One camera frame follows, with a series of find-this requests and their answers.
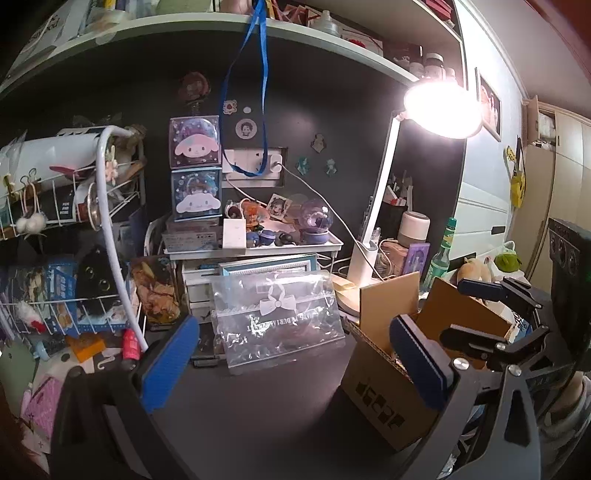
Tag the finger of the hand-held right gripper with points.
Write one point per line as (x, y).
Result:
(471, 339)
(480, 288)

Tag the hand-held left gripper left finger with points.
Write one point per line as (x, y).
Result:
(171, 360)

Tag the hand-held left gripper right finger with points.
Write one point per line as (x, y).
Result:
(418, 364)

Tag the cardboard box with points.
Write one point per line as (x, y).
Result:
(374, 383)

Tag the person's right forearm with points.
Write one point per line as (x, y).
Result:
(570, 429)

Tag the beige plush toy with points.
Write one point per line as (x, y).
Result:
(473, 270)

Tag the green plush frog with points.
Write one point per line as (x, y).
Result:
(508, 258)

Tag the small red bottle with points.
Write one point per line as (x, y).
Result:
(131, 345)

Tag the green glass bottle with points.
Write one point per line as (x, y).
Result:
(442, 263)

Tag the purple box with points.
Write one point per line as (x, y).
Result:
(418, 261)

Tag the brown illustrated pouch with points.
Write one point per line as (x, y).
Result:
(154, 290)

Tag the white mini drawer unit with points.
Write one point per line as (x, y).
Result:
(198, 286)

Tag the small orange box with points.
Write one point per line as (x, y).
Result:
(87, 347)

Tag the white round humidifier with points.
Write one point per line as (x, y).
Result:
(413, 228)

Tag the pink small bag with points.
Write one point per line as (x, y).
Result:
(395, 258)

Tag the black plush cat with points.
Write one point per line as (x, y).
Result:
(99, 281)

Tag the yellow hanging bag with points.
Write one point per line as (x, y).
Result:
(517, 184)

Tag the black pen holder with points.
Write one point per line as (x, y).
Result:
(395, 217)

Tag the beige wardrobe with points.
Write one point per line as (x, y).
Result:
(558, 175)

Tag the transparent plastic bag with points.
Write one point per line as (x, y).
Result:
(277, 323)

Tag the pink patterned pouch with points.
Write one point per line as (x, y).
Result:
(44, 406)

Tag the white card box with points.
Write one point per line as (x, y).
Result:
(234, 233)

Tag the white desk lamp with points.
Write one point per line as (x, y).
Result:
(383, 184)

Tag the blue illustrated package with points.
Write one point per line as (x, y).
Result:
(46, 286)

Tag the blue character storage box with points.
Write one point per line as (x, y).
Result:
(196, 194)

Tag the white small desk shelf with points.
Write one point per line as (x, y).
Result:
(295, 247)

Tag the orange haired figurine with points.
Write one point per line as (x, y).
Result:
(254, 213)

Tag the purple snow globe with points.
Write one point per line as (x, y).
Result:
(316, 219)

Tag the white gooseneck tube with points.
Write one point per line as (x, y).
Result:
(102, 194)

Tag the illustrated photo card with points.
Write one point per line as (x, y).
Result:
(278, 204)

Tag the white pompom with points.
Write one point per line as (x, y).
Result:
(30, 224)

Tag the white power outlet strip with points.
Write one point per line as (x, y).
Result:
(244, 161)

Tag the pink character storage box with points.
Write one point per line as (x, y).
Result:
(194, 143)

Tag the dark lidded jar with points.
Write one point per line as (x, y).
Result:
(434, 64)

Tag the white insulated bottle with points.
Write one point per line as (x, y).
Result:
(55, 154)

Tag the round face sticker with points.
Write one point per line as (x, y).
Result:
(244, 128)

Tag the brown spring figure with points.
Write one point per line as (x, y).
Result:
(194, 87)

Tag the framed wall picture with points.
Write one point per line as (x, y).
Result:
(489, 104)

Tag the pale green wall shelf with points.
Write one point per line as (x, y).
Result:
(295, 32)

